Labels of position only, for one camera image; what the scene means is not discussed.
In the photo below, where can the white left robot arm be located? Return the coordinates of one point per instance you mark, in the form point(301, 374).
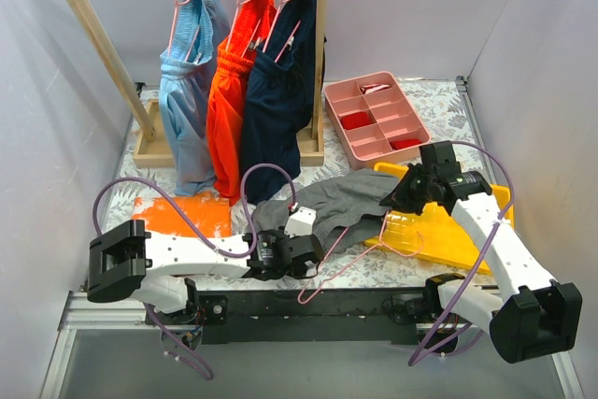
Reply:
point(130, 262)

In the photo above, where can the light blue shorts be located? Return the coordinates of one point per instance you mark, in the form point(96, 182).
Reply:
point(188, 66)

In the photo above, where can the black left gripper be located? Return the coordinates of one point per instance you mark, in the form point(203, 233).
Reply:
point(307, 254)

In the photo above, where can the yellow plastic tray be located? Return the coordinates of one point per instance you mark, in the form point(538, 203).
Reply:
point(432, 236)

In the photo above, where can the red cloth in organizer front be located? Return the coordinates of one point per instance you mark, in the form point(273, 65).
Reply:
point(403, 144)

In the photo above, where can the red cloth in organizer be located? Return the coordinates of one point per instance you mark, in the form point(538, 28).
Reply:
point(403, 144)
point(355, 120)

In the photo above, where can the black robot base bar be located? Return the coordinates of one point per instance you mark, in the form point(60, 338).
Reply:
point(396, 315)

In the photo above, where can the grey shorts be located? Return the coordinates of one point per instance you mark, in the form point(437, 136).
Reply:
point(347, 208)

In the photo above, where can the pink divided organizer tray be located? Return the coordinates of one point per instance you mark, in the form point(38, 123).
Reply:
point(392, 114)

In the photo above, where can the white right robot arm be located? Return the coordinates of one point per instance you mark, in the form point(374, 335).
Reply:
point(534, 314)

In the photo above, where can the pink hanger with orange shorts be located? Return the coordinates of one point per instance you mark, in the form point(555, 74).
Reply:
point(238, 9)

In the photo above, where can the red cloth in organizer middle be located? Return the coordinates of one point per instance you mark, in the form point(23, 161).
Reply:
point(355, 120)

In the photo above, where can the red white item in organizer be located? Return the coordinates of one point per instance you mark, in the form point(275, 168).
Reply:
point(374, 88)

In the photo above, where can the navy blue shorts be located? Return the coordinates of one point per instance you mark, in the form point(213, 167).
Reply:
point(280, 94)

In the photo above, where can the pink hanger with navy shorts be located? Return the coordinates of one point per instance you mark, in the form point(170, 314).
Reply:
point(287, 22)

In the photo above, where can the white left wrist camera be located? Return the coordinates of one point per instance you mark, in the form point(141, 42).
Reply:
point(300, 222)

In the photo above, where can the orange shorts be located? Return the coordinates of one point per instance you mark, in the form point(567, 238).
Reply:
point(225, 110)

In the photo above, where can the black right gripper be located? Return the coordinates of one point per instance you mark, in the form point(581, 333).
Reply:
point(406, 191)

